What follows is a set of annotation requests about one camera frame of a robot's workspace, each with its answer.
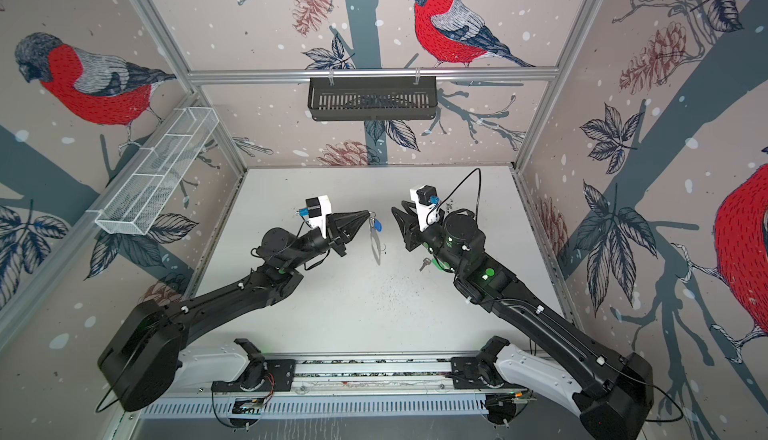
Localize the key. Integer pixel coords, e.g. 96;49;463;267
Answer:
419;258;432;271

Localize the white wire mesh basket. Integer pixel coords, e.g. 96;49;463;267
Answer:
95;106;219;235

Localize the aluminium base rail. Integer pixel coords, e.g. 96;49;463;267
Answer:
141;356;549;428

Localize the right camera cable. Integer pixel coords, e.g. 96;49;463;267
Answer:
437;167;484;219

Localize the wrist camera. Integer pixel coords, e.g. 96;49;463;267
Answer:
410;184;440;231
297;195;332;238

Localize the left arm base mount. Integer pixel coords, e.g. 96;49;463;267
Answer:
211;338;297;393

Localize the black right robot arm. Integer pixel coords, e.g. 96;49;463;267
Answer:
392;201;654;439

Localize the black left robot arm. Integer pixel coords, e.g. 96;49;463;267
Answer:
97;210;371;412

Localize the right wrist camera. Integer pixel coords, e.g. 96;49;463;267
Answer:
410;184;440;231

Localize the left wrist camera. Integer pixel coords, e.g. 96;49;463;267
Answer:
297;195;332;238

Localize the black wall basket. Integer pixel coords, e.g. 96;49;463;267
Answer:
307;76;438;121

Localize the small circuit board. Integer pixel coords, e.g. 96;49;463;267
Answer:
232;398;267;415

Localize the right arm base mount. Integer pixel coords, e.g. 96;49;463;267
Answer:
444;336;531;393

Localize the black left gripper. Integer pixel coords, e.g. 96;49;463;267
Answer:
288;212;367;271

